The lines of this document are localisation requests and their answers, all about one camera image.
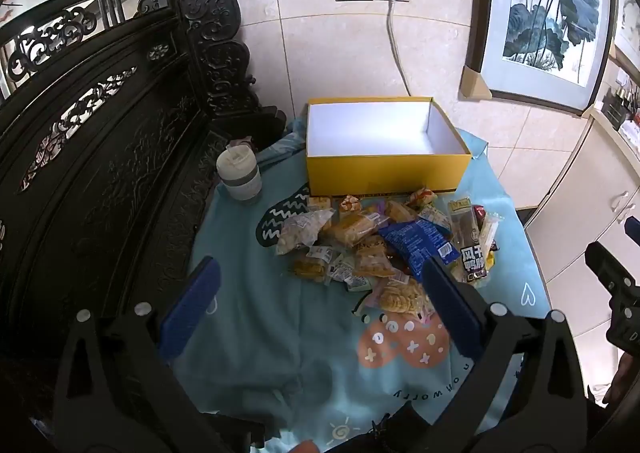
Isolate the light blue patterned tablecloth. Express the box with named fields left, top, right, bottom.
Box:
left=171, top=119, right=551, bottom=453

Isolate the dark brown snack bar packet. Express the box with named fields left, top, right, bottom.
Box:
left=448, top=196, right=487, bottom=283

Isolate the red white small snack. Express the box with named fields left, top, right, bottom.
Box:
left=407, top=187, right=438, bottom=210

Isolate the grey plug and cable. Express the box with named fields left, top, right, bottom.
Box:
left=383, top=0, right=414, bottom=98

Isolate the cardboard corner protector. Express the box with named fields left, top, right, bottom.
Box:
left=459, top=65, right=492, bottom=101

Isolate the blue snack bag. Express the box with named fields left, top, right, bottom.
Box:
left=378, top=218, right=460, bottom=284

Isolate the framed lotus painting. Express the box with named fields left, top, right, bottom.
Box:
left=465, top=0, right=616, bottom=114

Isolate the clear wafer roll packet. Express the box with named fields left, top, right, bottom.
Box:
left=480, top=213, right=502, bottom=258

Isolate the clear bread packet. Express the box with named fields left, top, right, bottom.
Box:
left=276, top=208, right=334, bottom=256

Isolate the dark carved wooden furniture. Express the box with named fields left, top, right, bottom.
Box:
left=0, top=0, right=289, bottom=434

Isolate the white cabinet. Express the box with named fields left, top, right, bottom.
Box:
left=525, top=108, right=639, bottom=401

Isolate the white lidded cup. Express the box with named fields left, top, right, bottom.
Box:
left=216, top=144, right=262, bottom=202

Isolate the yellow cardboard box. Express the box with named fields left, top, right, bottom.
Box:
left=306, top=97, right=472, bottom=196

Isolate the clear pastry packet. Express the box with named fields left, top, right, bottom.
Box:
left=320, top=210, right=390, bottom=248

